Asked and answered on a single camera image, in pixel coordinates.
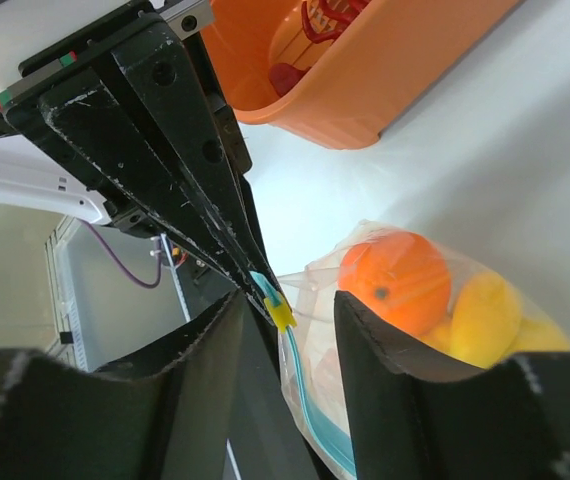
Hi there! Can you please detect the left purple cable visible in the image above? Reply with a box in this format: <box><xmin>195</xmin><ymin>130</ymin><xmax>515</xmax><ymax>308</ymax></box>
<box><xmin>79</xmin><ymin>219</ymin><xmax>166</xmax><ymax>290</ymax></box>

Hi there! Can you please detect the orange plastic basket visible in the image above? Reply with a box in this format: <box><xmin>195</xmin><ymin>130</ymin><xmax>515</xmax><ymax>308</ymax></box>
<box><xmin>202</xmin><ymin>1</ymin><xmax>516</xmax><ymax>150</ymax></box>

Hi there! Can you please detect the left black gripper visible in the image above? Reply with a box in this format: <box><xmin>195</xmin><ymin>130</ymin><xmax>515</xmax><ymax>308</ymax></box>
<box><xmin>0</xmin><ymin>1</ymin><xmax>278</xmax><ymax>315</ymax></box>

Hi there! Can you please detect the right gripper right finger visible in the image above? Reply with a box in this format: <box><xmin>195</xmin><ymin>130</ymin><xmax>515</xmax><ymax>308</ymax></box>
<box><xmin>334</xmin><ymin>292</ymin><xmax>570</xmax><ymax>479</ymax></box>

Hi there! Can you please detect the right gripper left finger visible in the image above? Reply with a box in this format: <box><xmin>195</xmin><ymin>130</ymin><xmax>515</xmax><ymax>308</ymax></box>
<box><xmin>0</xmin><ymin>292</ymin><xmax>245</xmax><ymax>479</ymax></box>

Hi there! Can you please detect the fake orange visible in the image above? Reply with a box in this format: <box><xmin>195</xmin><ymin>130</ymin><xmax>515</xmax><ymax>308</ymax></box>
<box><xmin>338</xmin><ymin>231</ymin><xmax>452</xmax><ymax>336</ymax></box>

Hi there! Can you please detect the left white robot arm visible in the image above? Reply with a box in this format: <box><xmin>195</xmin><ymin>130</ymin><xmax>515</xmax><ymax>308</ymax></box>
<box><xmin>0</xmin><ymin>1</ymin><xmax>276</xmax><ymax>311</ymax></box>

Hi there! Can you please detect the blue zip clear bag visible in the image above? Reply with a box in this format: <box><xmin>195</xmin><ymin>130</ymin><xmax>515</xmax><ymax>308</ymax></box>
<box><xmin>278</xmin><ymin>221</ymin><xmax>570</xmax><ymax>479</ymax></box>

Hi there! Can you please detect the yellow fake banana bunch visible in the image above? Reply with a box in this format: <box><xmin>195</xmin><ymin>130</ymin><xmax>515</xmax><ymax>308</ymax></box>
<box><xmin>420</xmin><ymin>271</ymin><xmax>570</xmax><ymax>369</ymax></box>

